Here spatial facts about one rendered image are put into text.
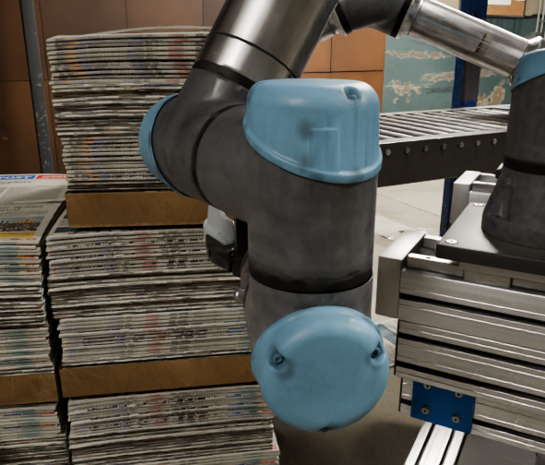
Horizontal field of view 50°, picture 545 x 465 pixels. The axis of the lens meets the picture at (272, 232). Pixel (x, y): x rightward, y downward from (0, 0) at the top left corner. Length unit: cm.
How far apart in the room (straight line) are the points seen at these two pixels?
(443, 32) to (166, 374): 91
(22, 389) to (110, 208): 27
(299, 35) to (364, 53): 497
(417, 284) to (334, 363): 50
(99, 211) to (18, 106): 368
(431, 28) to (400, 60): 443
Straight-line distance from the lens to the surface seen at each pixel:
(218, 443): 89
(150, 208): 72
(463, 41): 135
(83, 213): 74
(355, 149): 30
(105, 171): 71
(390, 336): 223
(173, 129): 41
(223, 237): 58
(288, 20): 43
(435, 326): 82
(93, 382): 82
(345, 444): 171
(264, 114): 30
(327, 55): 518
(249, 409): 86
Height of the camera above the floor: 105
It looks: 18 degrees down
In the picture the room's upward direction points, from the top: straight up
